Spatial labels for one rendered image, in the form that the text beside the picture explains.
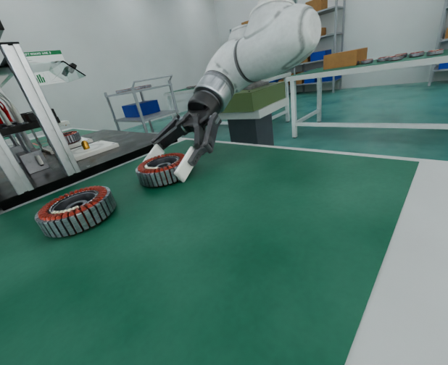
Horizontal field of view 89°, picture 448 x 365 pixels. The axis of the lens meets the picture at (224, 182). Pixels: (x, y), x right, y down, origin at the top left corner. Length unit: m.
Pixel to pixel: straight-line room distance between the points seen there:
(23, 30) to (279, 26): 6.11
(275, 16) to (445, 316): 0.50
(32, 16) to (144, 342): 6.48
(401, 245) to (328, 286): 0.10
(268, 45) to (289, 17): 0.06
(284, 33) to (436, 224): 0.39
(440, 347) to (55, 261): 0.39
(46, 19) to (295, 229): 6.50
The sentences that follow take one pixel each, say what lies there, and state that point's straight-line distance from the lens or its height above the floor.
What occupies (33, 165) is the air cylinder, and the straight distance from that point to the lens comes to 0.83.
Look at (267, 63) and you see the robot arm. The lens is 0.55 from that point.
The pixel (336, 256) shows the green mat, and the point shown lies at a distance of 0.27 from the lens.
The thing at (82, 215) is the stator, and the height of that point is 0.78.
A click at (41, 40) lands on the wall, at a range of 6.48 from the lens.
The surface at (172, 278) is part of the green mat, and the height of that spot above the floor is 0.75.
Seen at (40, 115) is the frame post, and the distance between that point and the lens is 0.65.
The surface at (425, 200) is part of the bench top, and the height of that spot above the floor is 0.75.
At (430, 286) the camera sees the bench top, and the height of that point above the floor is 0.75.
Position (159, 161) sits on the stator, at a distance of 0.53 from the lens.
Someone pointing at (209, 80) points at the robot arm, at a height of 0.92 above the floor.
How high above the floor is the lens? 0.93
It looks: 26 degrees down
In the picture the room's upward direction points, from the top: 11 degrees counter-clockwise
